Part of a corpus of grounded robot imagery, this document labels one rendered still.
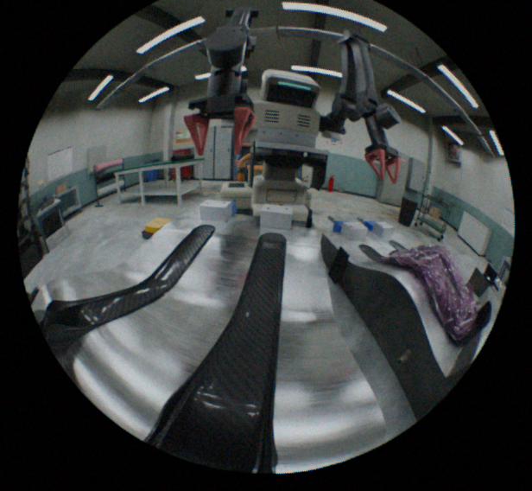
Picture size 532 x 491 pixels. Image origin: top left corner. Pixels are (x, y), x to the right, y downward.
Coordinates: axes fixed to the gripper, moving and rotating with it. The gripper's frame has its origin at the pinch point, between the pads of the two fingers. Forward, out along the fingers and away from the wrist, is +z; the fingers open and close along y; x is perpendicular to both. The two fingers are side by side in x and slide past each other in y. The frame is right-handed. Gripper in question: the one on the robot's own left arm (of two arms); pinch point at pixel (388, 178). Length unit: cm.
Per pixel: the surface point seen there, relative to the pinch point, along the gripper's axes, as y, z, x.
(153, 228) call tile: -62, 12, 12
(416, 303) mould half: -21.6, 21.7, -20.4
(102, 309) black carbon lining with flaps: -51, 19, -19
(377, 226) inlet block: -6.3, 13.1, 0.7
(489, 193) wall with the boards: 716, -77, -89
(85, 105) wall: -586, -393, 198
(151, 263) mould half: -51, 17, -9
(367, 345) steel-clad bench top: -23.5, 29.5, -15.4
